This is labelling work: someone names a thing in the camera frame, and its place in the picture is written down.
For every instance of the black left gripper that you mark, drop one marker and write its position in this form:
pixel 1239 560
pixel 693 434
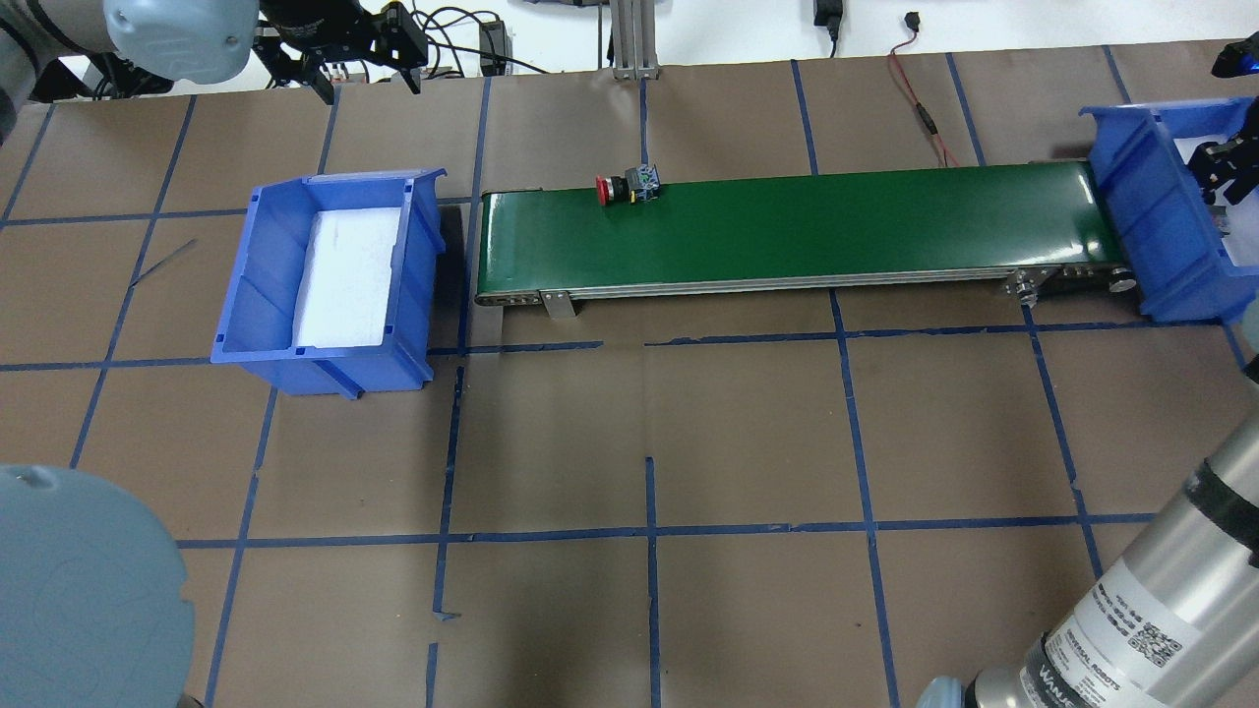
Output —
pixel 298 17

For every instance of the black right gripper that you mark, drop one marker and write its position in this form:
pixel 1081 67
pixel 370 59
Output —
pixel 1217 164

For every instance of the red push button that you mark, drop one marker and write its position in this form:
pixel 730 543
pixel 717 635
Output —
pixel 636 185

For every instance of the yellow push button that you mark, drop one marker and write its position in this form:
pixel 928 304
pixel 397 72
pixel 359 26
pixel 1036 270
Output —
pixel 1221 219

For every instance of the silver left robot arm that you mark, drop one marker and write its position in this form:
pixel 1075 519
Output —
pixel 169 525

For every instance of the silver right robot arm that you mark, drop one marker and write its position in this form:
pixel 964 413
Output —
pixel 1172 620

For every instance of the white foam pad right bin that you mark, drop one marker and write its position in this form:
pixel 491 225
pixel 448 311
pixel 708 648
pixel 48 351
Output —
pixel 1242 244

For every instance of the white foam pad bin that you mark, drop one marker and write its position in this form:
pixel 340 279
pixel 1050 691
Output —
pixel 1242 244
pixel 342 298

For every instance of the blue right plastic bin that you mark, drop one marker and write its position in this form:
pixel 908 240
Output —
pixel 1164 228

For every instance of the blue plastic bin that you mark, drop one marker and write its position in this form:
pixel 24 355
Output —
pixel 255 328
pixel 1164 228

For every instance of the blue left plastic bin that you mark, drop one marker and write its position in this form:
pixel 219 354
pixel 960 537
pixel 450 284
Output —
pixel 255 328

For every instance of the white foam pad left bin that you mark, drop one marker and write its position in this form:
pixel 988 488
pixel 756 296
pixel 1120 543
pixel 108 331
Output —
pixel 342 298

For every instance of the green conveyor belt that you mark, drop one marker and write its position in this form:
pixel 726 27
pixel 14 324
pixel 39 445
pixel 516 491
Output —
pixel 1033 227

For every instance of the aluminium frame post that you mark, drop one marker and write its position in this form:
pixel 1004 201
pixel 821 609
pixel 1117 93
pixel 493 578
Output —
pixel 633 32

